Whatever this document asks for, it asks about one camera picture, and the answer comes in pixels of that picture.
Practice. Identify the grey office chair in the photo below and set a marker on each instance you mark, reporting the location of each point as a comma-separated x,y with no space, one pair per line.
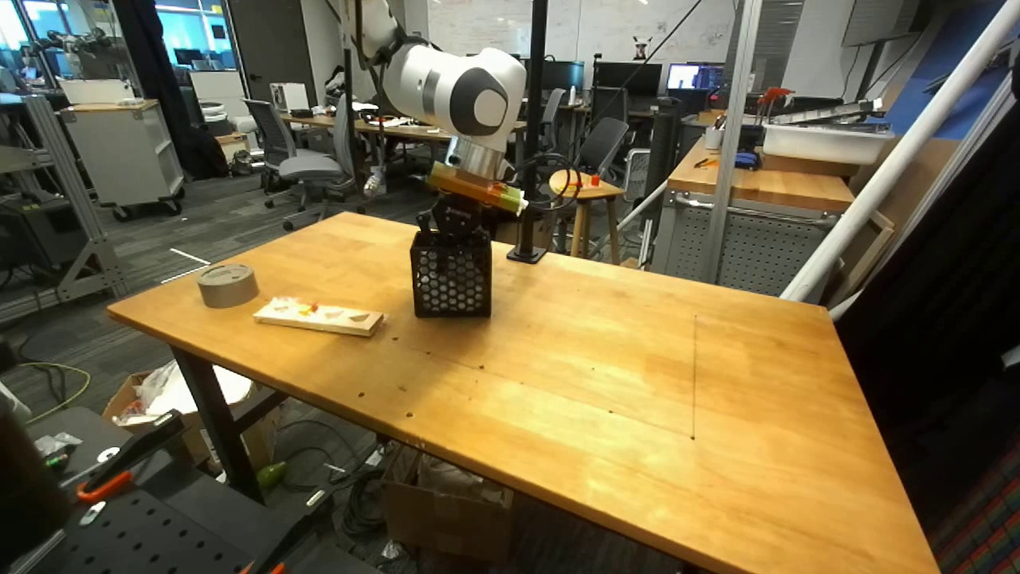
290,159

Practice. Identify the wooden top workbench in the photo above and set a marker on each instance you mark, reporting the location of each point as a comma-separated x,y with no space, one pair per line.
766,185

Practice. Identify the black perforated cart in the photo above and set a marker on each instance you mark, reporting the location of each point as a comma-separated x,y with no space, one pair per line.
160,531

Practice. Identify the black pole stand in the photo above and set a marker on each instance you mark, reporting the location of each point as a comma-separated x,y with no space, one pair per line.
531,130

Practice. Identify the red toy pieces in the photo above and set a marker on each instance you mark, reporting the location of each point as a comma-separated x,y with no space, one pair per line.
578,181

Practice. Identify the wooden stool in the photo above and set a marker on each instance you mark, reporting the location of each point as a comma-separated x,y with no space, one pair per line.
592,193

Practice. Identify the orange black clamp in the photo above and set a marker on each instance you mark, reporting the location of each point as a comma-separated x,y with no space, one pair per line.
103,486

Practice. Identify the wooden shape puzzle block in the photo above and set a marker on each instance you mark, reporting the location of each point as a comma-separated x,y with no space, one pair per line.
320,316

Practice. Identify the black curtain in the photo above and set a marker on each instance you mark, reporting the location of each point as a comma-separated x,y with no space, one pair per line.
934,319

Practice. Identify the silver upright post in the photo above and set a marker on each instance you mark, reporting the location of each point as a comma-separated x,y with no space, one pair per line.
733,137

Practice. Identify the white wheeled cabinet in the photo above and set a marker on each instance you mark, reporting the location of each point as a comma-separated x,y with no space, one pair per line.
121,154

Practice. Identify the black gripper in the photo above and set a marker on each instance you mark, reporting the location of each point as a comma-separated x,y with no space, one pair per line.
458,211

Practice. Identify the dark mesh office chair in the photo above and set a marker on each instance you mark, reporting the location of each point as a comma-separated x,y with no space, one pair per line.
606,145

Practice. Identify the grey metal rack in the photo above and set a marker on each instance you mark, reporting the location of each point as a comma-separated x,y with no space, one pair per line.
44,211

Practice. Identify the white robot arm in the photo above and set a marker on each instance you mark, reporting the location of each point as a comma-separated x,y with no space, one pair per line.
435,83

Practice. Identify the white slanted pole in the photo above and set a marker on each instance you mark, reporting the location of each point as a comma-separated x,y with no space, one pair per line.
904,148

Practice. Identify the cardboard box with white plastic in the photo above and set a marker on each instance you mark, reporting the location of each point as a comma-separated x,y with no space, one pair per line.
160,401

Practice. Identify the black table leg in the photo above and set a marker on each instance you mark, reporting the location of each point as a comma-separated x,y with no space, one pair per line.
217,425

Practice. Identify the computer monitor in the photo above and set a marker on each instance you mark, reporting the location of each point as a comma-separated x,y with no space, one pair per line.
682,76

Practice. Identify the brown cardboard box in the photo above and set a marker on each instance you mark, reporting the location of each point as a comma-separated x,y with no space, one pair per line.
448,521

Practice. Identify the black mesh box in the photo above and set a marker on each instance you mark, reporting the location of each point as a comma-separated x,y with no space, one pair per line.
451,282

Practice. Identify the grey duct tape roll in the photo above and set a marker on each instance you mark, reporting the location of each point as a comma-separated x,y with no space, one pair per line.
226,286

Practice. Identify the white bin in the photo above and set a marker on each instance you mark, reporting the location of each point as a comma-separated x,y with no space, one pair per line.
822,140

